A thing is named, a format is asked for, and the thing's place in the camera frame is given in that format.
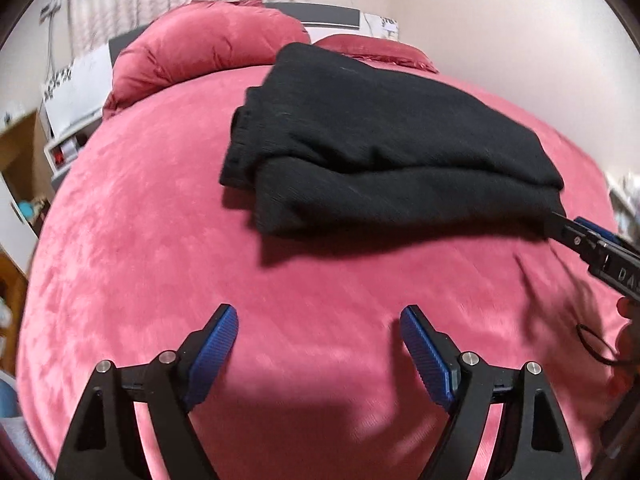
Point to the black knit garment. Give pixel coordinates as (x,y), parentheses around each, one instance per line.
(380,145)

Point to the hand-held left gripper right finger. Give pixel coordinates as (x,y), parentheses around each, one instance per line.
(427,360)

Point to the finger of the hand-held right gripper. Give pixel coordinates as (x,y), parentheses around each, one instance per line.
(592,226)
(570,234)

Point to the wooden shelf unit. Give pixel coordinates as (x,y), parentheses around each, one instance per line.
(20,160)

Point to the red pillow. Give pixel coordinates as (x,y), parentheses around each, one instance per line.
(200,45)
(372,51)

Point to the red bed blanket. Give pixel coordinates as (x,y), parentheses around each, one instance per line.
(310,280)

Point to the person's right hand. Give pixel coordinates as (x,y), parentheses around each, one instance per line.
(627,308)

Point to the white printed curtain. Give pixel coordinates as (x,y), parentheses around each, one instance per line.
(130,0)

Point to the grey blue cloth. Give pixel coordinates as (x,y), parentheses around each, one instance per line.
(20,430)

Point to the white nightstand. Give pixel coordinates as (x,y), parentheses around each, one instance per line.
(75,95)
(385,26)

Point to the pale cloth pile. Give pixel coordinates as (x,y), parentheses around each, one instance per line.
(622,195)

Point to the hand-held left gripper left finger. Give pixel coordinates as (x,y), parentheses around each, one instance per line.
(212,355)

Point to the grey headboard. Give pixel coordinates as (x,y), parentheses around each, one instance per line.
(330,14)

